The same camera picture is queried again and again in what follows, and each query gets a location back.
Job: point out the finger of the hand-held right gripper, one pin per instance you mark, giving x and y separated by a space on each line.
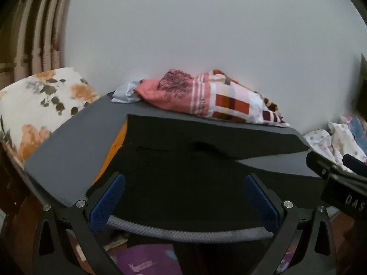
318 161
355 164

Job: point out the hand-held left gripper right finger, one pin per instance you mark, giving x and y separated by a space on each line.
262 203

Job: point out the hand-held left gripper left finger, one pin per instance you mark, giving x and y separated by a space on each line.
106 203

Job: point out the black pants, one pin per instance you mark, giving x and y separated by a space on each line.
186 183

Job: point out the white dotted cloth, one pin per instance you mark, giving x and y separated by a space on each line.
329 143

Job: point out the grey foam mat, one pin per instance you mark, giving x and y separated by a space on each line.
71 154

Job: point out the orange cloth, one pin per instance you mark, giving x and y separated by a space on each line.
119 141

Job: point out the purple cloth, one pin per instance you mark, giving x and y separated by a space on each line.
149 259

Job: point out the patchwork blanket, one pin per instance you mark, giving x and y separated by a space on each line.
223 100

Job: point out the light blue cloth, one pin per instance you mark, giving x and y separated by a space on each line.
124 93

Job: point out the floral pillow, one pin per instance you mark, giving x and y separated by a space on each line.
31 106

